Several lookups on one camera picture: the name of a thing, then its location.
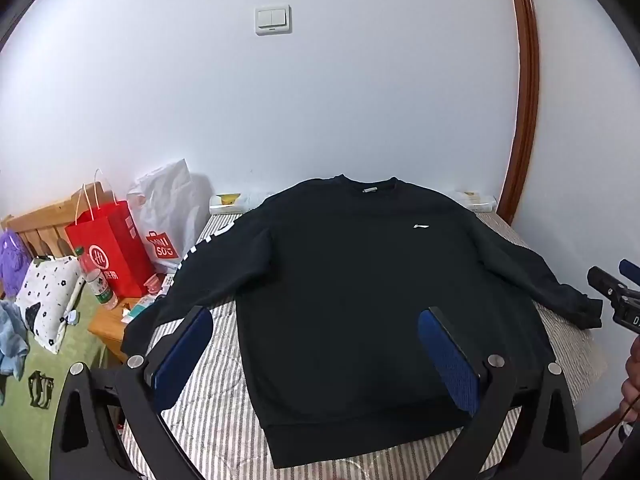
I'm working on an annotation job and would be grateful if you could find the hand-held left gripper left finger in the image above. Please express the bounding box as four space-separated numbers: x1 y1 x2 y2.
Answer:
50 305 216 480

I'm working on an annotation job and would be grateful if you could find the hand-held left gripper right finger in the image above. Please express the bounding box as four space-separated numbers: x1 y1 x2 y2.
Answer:
417 305 583 480

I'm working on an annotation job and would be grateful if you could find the black sweatshirt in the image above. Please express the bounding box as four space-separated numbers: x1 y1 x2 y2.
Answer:
121 174 604 470

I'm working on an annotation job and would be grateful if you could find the person's right hand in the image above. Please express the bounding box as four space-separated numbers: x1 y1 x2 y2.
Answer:
621 335 640 411

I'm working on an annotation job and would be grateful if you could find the striped mattress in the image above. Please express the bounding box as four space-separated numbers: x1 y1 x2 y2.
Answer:
120 207 608 480

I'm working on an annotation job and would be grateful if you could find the wooden nightstand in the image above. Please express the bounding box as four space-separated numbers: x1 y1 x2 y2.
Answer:
89 297 151 363

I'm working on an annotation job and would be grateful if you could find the clear plastic bottle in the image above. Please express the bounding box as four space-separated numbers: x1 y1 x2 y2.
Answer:
75 246 119 311

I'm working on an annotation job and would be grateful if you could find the green bed sheet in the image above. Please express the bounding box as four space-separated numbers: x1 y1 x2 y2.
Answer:
0 285 123 461

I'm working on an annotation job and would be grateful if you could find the red box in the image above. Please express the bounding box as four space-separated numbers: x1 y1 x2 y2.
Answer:
65 169 156 300

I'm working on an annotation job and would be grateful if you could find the white floral pillow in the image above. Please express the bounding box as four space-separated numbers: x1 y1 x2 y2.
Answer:
15 256 87 356

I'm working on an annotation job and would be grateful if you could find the white plastic bag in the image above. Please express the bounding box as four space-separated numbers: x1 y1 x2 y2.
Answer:
127 159 211 275

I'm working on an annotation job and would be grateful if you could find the light blue cloth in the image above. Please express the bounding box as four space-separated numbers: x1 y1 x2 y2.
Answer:
0 301 30 380

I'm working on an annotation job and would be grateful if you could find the wooden headboard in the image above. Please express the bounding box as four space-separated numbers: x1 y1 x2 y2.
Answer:
0 182 120 261

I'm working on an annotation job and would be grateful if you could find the purple plush cloth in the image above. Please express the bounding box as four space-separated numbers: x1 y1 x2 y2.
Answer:
0 229 32 297

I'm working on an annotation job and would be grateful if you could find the black cable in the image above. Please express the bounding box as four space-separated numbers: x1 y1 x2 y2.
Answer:
582 400 635 480

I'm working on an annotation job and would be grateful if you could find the dark strap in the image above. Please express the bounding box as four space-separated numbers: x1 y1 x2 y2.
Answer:
27 370 55 409

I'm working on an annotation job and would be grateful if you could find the brown wooden door frame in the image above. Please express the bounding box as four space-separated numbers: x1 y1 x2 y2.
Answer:
495 0 542 226

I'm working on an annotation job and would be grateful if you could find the white wall switch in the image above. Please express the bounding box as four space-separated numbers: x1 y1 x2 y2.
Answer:
254 5 292 37

